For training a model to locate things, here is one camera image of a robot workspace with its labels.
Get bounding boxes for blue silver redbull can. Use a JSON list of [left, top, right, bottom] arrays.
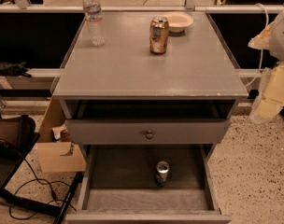
[[156, 161, 170, 187]]

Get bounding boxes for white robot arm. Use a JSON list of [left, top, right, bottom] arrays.
[[248, 8, 284, 124]]

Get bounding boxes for grey wooden drawer cabinet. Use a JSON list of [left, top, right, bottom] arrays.
[[52, 10, 249, 224]]

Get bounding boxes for round brass drawer knob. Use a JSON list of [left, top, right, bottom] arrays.
[[145, 131, 153, 139]]

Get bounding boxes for grey top drawer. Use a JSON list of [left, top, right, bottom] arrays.
[[65, 119, 231, 145]]

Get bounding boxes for gold dented soda can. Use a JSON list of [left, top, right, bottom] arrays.
[[149, 16, 169, 54]]

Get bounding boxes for open grey middle drawer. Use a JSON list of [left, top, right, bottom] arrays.
[[65, 145, 232, 224]]

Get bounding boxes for white paper bowl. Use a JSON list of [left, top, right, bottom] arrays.
[[163, 12, 193, 33]]

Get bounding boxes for cardboard box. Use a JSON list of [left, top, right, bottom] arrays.
[[36, 99, 86, 173]]

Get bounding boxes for clear plastic water bottle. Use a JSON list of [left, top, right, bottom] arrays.
[[82, 0, 106, 46]]

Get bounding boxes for brown bag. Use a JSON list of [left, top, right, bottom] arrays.
[[0, 114, 36, 150]]

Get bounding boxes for black chair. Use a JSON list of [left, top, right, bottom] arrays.
[[0, 131, 84, 224]]

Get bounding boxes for black computer mouse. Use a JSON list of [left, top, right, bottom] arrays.
[[0, 139, 21, 161]]

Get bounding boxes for black floor cable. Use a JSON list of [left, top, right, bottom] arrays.
[[8, 158, 78, 221]]

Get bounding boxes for black cloth on rail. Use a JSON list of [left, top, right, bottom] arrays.
[[0, 62, 31, 77]]

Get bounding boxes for white hanging cable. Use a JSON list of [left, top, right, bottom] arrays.
[[244, 2, 271, 89]]

